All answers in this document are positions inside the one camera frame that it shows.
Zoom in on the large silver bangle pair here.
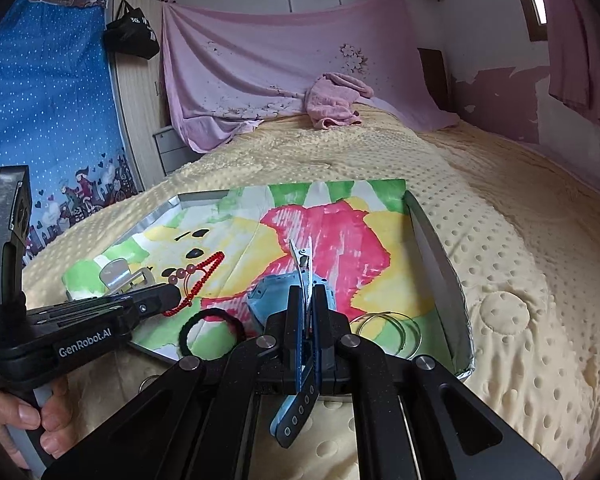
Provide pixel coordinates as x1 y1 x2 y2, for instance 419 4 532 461
350 311 422 360

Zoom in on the pink left curtain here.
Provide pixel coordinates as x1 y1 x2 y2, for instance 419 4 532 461
543 0 600 127

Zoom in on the black hair tie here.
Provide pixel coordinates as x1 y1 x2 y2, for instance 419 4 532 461
177 308 248 361

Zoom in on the white hair clip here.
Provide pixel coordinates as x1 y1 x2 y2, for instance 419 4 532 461
289 237 313 324

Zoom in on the pink crumpled towel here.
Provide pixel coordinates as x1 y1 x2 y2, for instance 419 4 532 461
304 73 375 129

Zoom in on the brown window frame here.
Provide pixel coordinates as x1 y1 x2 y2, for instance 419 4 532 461
504 0 549 44

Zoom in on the dark board at wall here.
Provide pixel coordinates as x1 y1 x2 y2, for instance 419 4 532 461
418 48 453 112

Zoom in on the grey drawer cabinet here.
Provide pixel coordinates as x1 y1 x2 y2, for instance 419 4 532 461
154 126 202 174

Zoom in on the person's left hand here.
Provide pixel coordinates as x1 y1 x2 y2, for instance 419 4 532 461
0 376 79 469

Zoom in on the yellow dotted blanket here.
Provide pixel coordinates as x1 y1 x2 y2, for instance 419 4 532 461
23 106 600 479

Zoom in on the red beaded bracelet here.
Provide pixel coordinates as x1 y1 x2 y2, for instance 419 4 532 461
161 251 226 318

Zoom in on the black hanging bag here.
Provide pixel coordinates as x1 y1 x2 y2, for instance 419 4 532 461
102 0 160 60

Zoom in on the blue cartoon wardrobe cover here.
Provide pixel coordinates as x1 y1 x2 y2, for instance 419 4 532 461
0 0 137 262

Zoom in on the pink hanging sheet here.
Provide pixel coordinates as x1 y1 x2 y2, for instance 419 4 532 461
162 0 458 154

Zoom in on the wooden wardrobe panel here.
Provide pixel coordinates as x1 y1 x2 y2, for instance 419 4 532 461
104 0 176 194

